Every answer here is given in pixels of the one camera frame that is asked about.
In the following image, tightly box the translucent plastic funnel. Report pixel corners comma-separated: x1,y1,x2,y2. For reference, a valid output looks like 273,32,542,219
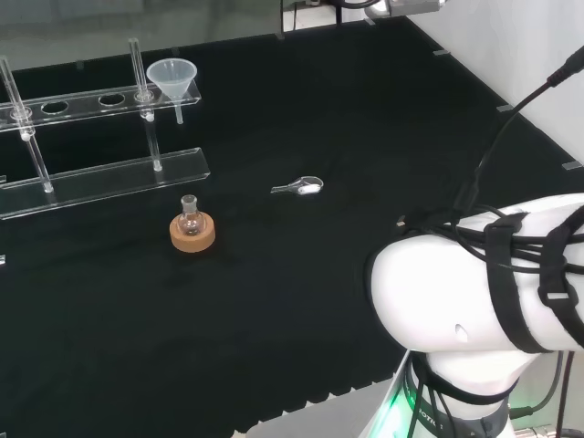
145,58,199,125

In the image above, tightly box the clear acrylic funnel stand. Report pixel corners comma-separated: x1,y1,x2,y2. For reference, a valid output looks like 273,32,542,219
0,37,212,221

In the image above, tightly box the black bench cloth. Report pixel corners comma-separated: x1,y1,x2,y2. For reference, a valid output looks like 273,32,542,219
0,13,584,438

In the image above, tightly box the small round-bottom glass flask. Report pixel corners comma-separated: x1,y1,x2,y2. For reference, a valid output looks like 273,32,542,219
176,194,204,237

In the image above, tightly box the cork ring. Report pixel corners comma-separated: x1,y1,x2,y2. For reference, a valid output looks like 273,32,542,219
169,214,216,253

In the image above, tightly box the black cable with plug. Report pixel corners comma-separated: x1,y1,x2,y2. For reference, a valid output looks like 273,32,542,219
454,44,584,220

